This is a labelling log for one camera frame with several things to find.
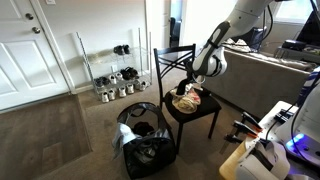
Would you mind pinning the black shoes shelf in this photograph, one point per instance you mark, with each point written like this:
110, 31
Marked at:
129, 73
122, 49

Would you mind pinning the black shoes top shelf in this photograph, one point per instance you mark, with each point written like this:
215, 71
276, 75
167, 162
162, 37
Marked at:
122, 49

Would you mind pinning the metal wire shoe rack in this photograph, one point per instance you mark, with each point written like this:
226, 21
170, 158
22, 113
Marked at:
104, 66

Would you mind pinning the black metal chair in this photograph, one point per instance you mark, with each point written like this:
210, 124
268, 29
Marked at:
171, 58

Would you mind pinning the black device on table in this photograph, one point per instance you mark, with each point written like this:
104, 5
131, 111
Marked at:
283, 116

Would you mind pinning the white sneaker far left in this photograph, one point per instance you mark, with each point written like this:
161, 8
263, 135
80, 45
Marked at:
104, 97

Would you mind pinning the grey fabric sofa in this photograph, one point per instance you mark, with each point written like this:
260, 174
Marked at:
255, 82

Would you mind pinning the dark clothes inside basket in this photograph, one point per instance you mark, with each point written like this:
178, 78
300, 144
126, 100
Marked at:
142, 128

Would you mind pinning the black orange clamp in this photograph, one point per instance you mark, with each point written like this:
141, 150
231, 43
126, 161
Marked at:
241, 127

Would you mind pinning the white entry door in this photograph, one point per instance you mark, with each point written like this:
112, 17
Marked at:
28, 69

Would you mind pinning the white sneaker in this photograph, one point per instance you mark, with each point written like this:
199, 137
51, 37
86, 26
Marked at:
130, 88
104, 97
122, 92
111, 94

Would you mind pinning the black mesh laundry basket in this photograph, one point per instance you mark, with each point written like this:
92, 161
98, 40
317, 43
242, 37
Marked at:
148, 154

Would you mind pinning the white VR headset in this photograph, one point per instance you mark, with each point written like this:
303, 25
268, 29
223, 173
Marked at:
263, 163

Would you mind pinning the black sock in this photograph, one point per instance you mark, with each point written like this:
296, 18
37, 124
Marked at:
181, 87

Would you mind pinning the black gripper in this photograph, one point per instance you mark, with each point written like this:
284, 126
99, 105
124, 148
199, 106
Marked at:
191, 76

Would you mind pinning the white garment on basket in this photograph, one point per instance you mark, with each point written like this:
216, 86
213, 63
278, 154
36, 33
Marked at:
123, 135

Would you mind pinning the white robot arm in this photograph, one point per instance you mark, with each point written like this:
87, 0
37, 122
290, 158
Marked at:
209, 60

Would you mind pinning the white sneaker right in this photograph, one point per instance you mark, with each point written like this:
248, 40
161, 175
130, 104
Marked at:
130, 88

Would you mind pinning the cream and pink clothes pile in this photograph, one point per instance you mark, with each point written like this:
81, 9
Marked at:
187, 103

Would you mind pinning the black shoes middle shelf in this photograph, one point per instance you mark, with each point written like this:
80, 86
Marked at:
129, 73

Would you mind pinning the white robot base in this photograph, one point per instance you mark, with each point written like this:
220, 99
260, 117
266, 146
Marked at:
301, 133

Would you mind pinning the white sneaker centre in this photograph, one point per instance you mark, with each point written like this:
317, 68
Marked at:
122, 92

